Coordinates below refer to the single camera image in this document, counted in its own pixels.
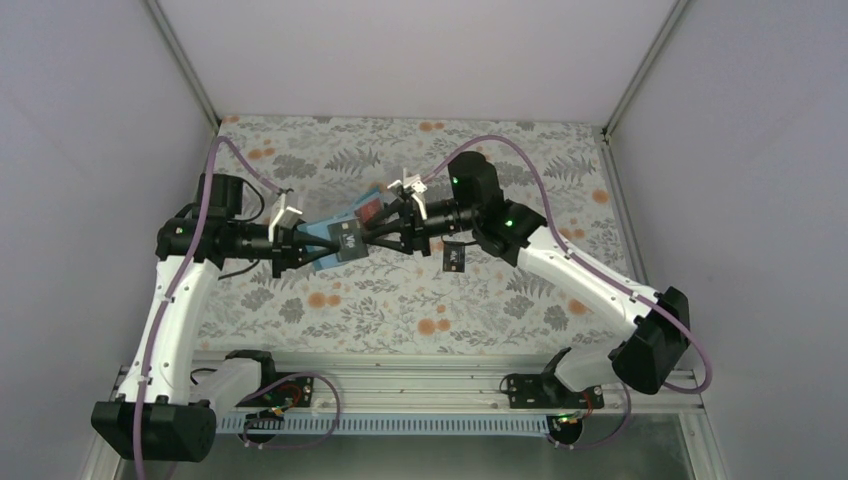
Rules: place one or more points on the red credit card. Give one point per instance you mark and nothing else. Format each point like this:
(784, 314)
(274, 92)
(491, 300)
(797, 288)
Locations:
(368, 210)

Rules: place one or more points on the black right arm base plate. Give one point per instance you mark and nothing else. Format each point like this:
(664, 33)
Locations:
(536, 391)

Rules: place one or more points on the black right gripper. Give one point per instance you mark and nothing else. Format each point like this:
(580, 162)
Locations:
(411, 226)

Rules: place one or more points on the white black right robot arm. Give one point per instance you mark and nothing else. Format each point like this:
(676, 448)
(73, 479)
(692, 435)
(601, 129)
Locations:
(645, 342)

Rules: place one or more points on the aluminium rail base frame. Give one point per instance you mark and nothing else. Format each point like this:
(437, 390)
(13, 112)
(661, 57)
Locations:
(451, 384)

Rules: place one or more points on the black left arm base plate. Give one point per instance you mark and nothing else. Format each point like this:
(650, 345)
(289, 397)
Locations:
(290, 390)

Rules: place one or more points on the black credit card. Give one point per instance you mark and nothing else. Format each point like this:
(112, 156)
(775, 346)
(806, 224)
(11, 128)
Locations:
(454, 257)

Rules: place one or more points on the white slotted cable duct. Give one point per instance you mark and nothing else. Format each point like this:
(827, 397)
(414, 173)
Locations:
(529, 425)

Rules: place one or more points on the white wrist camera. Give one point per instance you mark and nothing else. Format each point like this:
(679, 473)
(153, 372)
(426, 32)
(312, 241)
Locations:
(286, 211)
(411, 188)

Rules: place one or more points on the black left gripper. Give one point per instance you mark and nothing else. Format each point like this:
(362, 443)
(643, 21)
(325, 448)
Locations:
(288, 244)

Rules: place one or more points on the blue card holder wallet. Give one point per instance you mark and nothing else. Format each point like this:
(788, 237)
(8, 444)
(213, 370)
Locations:
(373, 193)

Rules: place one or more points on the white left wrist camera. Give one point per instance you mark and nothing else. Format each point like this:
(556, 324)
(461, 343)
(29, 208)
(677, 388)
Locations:
(286, 211)

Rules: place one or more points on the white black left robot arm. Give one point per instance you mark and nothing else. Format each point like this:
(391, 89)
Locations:
(159, 413)

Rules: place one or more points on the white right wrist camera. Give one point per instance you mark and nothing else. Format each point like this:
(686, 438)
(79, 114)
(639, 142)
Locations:
(411, 188)

